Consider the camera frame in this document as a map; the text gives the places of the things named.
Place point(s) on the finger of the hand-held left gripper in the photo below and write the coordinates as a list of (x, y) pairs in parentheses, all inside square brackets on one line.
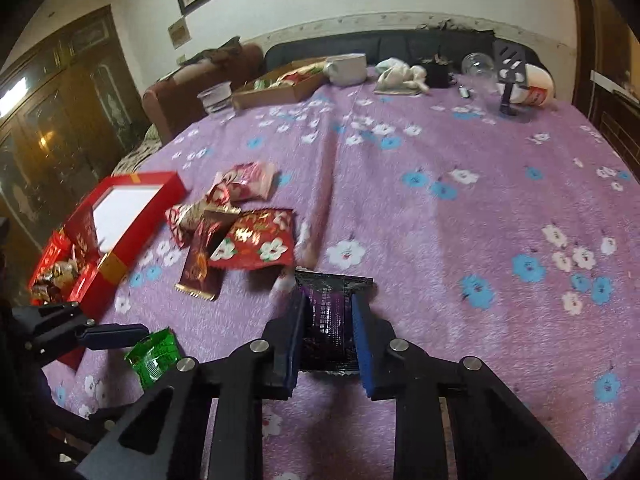
[(117, 335)]

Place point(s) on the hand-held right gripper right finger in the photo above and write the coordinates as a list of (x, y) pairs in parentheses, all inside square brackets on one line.
[(362, 350)]

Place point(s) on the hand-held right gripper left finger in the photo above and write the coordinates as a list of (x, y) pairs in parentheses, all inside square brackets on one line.
[(294, 345)]

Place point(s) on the purple snack packet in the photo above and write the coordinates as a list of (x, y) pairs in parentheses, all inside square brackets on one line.
[(327, 320)]

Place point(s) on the green snack packet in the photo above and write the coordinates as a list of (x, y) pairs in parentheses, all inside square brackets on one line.
[(155, 357)]

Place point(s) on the heap of candies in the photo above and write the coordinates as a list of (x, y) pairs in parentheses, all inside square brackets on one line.
[(57, 275)]

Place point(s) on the red gift box base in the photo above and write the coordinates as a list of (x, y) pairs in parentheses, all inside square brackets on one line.
[(45, 257)]

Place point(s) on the red gift box lid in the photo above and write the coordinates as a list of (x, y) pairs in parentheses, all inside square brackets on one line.
[(125, 205)]

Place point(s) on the dark red bar packet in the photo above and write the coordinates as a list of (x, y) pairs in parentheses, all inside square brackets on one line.
[(200, 265)]

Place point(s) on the red floral snack packet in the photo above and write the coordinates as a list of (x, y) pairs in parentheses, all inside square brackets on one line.
[(255, 240)]

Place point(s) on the red striped candy packet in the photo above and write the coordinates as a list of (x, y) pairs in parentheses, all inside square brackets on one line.
[(184, 220)]

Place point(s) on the purple floral tablecloth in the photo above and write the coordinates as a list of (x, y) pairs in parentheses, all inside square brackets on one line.
[(425, 210)]

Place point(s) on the small red white packet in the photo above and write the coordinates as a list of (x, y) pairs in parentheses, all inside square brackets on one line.
[(222, 195)]

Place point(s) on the pink and white snack packet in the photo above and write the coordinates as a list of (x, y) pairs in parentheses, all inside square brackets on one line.
[(250, 180)]

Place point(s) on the patterned seat cushion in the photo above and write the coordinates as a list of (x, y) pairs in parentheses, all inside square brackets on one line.
[(135, 152)]

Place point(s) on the carved wooden cabinet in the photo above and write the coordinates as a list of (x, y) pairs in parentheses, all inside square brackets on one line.
[(60, 120)]

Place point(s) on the brown armchair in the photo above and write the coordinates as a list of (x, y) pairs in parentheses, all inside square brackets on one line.
[(170, 100)]

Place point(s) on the brown cardboard box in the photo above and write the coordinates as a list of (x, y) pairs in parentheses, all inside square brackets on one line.
[(280, 94)]

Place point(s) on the clear plastic cup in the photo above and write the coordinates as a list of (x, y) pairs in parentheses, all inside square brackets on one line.
[(217, 99)]

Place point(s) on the thin booklet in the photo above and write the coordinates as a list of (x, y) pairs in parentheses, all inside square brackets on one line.
[(392, 91)]

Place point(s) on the pile of mixed snack packets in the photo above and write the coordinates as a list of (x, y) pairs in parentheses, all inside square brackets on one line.
[(290, 76)]

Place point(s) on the white and green cloth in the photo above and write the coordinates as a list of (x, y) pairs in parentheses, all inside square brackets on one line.
[(400, 76)]

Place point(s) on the white mug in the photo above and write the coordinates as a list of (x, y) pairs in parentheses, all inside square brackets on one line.
[(347, 70)]

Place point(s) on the black sofa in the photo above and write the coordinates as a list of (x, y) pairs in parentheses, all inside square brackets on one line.
[(310, 47)]

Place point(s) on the patterned brown cloth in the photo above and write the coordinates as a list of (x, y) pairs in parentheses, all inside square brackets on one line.
[(215, 52)]

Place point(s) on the clear glass cup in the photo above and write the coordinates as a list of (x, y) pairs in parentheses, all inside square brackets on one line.
[(475, 65)]

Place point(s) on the white paper bowl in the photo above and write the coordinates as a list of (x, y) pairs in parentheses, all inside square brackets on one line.
[(540, 89)]

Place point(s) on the black slotted spatula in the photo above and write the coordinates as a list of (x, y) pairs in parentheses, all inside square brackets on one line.
[(510, 67)]

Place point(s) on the dark clothing on sofa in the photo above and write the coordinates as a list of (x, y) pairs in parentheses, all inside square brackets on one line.
[(450, 26)]

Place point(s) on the yellowed wall paper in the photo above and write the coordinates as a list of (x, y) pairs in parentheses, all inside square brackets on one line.
[(177, 33)]

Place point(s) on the dark wooden door frame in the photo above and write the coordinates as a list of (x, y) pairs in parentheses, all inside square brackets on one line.
[(610, 60)]

